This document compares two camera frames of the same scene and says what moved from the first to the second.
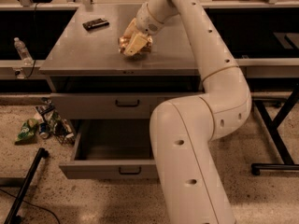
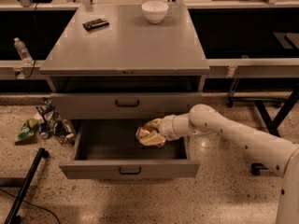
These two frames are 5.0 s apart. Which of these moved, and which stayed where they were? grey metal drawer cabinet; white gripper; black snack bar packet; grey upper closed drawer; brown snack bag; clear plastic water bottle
Moved: white gripper; brown snack bag
Stayed: clear plastic water bottle; grey metal drawer cabinet; grey upper closed drawer; black snack bar packet
